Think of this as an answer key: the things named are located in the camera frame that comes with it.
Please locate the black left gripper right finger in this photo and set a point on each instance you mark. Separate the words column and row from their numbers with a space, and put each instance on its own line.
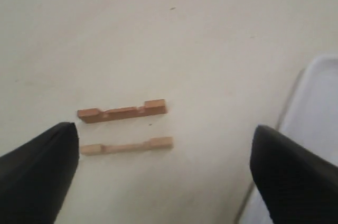
column 296, row 185

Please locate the white plastic tray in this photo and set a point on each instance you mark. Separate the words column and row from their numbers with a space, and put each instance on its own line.
column 310, row 121

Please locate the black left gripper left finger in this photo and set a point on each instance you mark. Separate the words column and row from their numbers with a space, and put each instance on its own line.
column 36, row 176

